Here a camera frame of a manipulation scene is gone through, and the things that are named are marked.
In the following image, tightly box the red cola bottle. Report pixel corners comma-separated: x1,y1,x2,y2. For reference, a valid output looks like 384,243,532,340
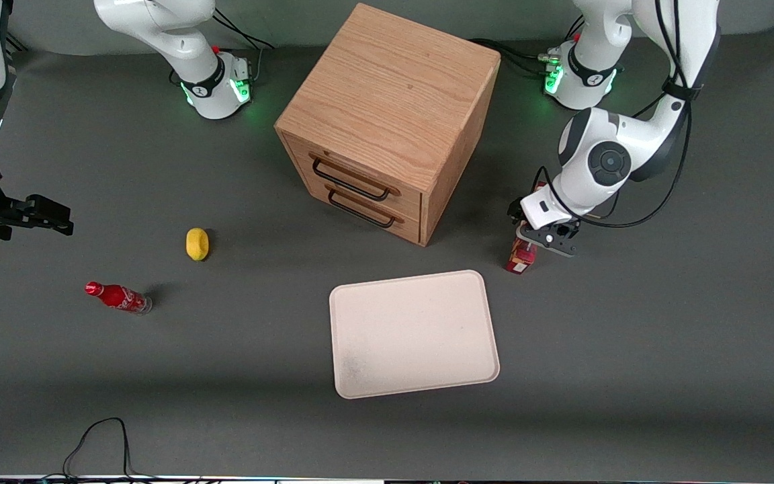
85,281,153,315

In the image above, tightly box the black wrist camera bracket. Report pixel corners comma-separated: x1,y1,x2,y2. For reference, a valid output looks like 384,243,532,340
516,222,578,259

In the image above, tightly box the yellow lemon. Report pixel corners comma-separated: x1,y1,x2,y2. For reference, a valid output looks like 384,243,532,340
185,227,210,261

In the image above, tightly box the wooden two-drawer cabinet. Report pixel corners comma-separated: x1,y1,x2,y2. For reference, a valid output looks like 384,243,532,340
274,3,501,247

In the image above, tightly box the red cookie box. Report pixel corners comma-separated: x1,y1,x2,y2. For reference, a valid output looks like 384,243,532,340
506,180,552,275

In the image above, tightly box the wooden drawer with short handle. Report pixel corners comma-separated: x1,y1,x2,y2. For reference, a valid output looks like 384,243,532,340
305,176,423,245

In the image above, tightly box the wooden drawer with long handle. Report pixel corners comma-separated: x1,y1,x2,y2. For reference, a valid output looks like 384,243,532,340
283,132,423,217

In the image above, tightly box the black cable at base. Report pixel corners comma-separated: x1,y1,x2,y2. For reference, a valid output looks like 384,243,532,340
471,38,552,76
212,8,275,81

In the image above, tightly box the black cable at left base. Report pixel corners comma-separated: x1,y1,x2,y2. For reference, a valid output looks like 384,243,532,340
471,38,552,76

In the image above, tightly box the black loose cable loop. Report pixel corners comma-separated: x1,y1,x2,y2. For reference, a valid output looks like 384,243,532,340
44,417,159,482

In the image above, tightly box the black cable at right base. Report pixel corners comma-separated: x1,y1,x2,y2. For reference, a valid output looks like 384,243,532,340
212,8,275,81

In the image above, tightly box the long black drawer handle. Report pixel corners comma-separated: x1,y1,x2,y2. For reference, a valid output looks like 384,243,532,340
310,155,392,202

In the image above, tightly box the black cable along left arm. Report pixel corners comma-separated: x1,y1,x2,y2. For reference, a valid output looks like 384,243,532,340
531,0,694,229

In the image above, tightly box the white rectangular plastic tray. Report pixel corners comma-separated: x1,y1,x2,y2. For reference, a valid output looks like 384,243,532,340
329,270,501,400

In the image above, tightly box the short black drawer handle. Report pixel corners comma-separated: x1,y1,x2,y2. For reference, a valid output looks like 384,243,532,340
327,189,396,229

